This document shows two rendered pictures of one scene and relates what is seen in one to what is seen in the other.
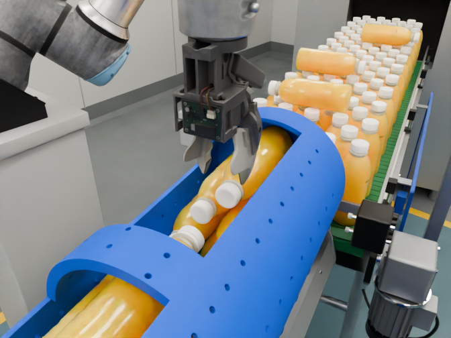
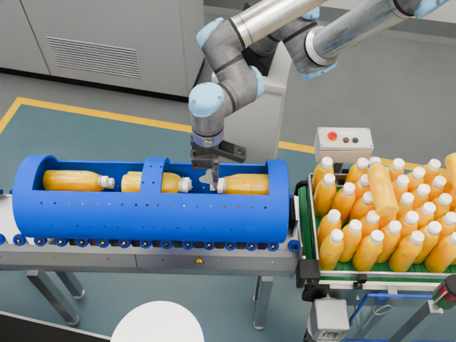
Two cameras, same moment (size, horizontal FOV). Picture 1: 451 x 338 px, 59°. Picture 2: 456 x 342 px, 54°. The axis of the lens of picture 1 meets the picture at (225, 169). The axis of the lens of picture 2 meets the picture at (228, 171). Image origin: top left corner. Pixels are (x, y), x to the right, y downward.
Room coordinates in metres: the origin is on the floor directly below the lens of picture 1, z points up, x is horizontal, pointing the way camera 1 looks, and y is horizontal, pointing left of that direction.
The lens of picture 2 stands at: (0.16, -0.78, 2.39)
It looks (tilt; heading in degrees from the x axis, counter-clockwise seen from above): 53 degrees down; 64
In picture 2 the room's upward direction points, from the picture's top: straight up
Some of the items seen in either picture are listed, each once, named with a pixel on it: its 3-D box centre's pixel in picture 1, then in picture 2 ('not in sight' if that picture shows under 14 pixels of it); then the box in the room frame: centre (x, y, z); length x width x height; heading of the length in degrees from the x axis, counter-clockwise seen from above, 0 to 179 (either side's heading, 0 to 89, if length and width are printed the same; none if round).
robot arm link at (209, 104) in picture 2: not in sight; (207, 109); (0.48, 0.01, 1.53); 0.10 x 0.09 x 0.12; 12
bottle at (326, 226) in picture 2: not in sight; (328, 231); (0.82, -0.24, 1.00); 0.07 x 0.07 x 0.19
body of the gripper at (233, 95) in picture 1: (215, 85); (206, 150); (0.48, 0.01, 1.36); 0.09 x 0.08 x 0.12; 153
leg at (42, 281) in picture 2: not in sight; (55, 298); (-0.23, 0.29, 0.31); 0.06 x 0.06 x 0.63; 63
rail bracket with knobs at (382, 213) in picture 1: (370, 228); (307, 273); (0.69, -0.32, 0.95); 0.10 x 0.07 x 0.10; 63
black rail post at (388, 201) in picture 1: (389, 193); (359, 281); (0.84, -0.42, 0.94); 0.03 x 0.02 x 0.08; 153
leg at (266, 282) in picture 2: not in sight; (262, 302); (0.65, -0.16, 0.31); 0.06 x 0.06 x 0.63; 63
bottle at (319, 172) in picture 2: not in sight; (321, 179); (0.92, -0.04, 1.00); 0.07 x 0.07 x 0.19
